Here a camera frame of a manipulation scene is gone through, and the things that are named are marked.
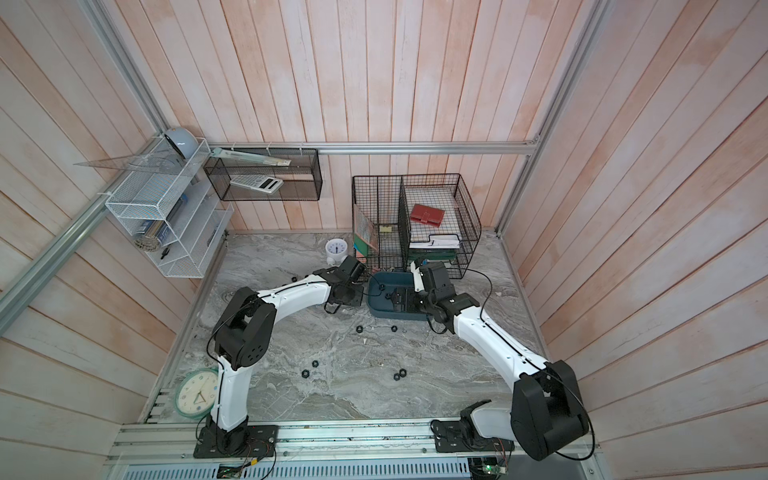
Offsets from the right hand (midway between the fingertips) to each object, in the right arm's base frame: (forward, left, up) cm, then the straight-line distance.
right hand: (404, 293), depth 86 cm
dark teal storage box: (+12, +7, -13) cm, 19 cm away
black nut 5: (-6, +14, -12) cm, 20 cm away
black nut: (-20, +28, -12) cm, 37 cm away
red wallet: (+23, -8, +10) cm, 26 cm away
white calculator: (+34, +47, +15) cm, 60 cm away
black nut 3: (-20, +2, -13) cm, 24 cm away
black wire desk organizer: (+38, 0, -5) cm, 38 cm away
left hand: (+4, +16, -11) cm, 20 cm away
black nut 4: (-19, 0, -12) cm, 23 cm away
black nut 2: (-17, +26, -12) cm, 33 cm away
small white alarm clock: (+25, +25, -10) cm, 37 cm away
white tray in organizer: (+17, -11, +5) cm, 21 cm away
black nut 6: (-5, +3, -13) cm, 14 cm away
